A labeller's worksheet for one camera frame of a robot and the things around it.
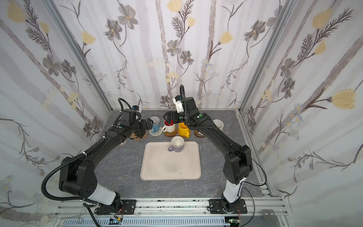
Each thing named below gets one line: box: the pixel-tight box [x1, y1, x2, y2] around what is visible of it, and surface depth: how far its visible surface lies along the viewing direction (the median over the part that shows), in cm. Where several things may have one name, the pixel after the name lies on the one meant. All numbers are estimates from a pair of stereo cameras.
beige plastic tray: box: [139, 141, 202, 181], surface depth 92 cm
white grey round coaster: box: [148, 126, 163, 137], surface depth 106 cm
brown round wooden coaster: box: [163, 127, 178, 138], surface depth 106 cm
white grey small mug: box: [167, 135, 185, 153], surface depth 95 cm
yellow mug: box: [178, 122, 191, 139], surface depth 100 cm
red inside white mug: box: [162, 119, 176, 133], surface depth 103 cm
